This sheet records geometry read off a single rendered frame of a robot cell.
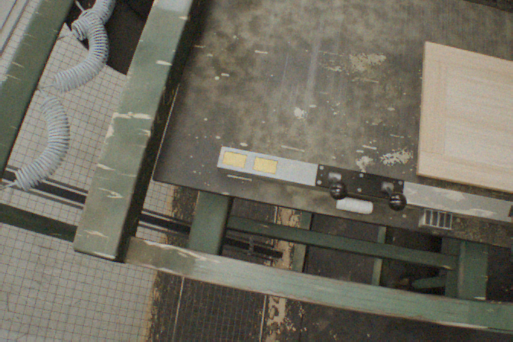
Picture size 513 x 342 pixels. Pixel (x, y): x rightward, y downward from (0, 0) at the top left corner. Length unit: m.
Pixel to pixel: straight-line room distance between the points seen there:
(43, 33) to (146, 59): 0.49
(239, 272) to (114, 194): 0.31
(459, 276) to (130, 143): 0.82
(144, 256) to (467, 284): 0.75
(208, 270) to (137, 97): 0.41
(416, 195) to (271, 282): 0.38
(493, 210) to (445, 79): 0.35
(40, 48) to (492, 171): 1.31
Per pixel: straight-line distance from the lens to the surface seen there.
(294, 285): 0.88
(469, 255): 1.09
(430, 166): 1.03
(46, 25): 1.41
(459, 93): 1.15
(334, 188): 0.81
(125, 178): 0.90
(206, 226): 0.98
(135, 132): 0.92
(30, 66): 1.35
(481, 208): 1.04
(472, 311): 1.00
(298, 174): 0.92
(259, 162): 0.93
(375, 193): 0.94
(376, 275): 2.46
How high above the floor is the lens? 2.08
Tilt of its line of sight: 29 degrees down
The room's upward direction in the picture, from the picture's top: 67 degrees counter-clockwise
